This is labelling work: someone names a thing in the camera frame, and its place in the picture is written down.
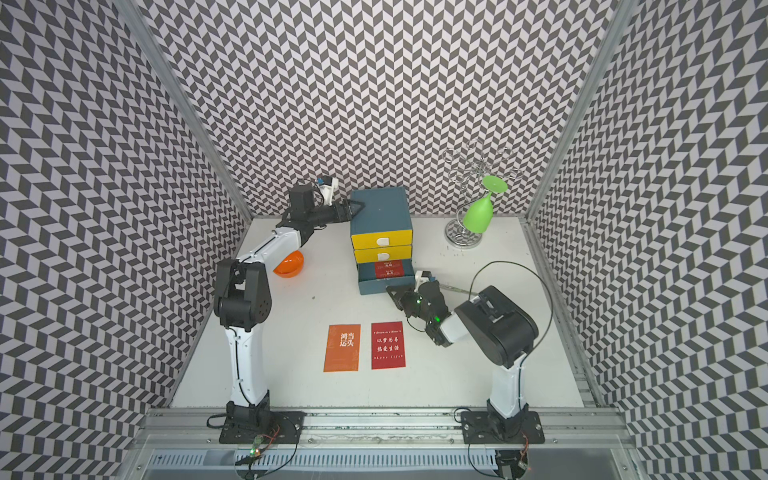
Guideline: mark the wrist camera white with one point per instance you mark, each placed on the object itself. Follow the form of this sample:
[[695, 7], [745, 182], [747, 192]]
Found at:
[[423, 276], [327, 186]]

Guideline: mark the red patterned postcard pack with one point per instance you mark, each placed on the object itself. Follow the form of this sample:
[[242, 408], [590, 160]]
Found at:
[[389, 269]]

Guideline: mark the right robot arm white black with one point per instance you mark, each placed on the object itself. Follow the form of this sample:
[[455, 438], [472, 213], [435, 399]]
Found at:
[[501, 329]]

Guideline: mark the orange bowl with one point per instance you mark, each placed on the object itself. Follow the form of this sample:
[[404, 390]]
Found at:
[[290, 266]]

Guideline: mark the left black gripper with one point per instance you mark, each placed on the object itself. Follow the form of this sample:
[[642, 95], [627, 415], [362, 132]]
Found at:
[[347, 207]]

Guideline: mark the aluminium front rail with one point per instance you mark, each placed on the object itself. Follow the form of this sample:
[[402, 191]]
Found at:
[[389, 443]]

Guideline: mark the green plastic wine glass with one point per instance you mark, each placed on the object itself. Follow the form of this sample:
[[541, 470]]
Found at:
[[480, 212]]

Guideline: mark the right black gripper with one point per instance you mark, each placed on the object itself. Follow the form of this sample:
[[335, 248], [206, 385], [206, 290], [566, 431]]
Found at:
[[404, 292]]

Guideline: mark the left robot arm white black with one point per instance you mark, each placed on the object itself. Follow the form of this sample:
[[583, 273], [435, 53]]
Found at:
[[242, 296]]

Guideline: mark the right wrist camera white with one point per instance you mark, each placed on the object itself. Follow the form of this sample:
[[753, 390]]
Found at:
[[423, 276]]

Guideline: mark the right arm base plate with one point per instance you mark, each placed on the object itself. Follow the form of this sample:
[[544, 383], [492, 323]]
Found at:
[[503, 429]]

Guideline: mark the dark red postcard pack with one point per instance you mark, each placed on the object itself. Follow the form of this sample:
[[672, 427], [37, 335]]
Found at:
[[387, 346]]

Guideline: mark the orange postcard pack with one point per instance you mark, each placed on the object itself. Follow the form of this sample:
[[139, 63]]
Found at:
[[342, 348]]

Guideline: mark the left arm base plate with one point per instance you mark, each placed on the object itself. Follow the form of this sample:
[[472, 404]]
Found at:
[[280, 427]]

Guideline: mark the teal drawer cabinet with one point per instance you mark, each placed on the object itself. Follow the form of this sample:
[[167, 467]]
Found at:
[[386, 209]]

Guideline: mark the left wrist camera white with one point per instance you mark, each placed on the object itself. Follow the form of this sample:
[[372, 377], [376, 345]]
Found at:
[[327, 186]]

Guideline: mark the chrome wire glass rack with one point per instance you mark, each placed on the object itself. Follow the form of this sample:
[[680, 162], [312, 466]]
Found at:
[[466, 169]]

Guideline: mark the teal bottom drawer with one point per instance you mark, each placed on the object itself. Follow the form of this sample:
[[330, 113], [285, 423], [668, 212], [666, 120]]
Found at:
[[368, 283]]

